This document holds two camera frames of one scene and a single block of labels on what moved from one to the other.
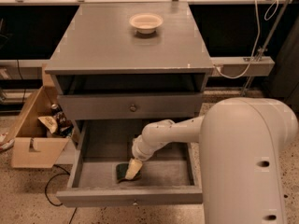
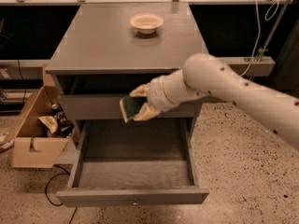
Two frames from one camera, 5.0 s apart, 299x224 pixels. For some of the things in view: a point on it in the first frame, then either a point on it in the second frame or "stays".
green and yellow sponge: x=121 y=174 -> x=131 y=105
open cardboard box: x=31 y=147 stays
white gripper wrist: x=140 y=153 -> x=156 y=96
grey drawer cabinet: x=130 y=61 stays
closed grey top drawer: x=132 y=106 stays
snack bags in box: x=58 y=122 stays
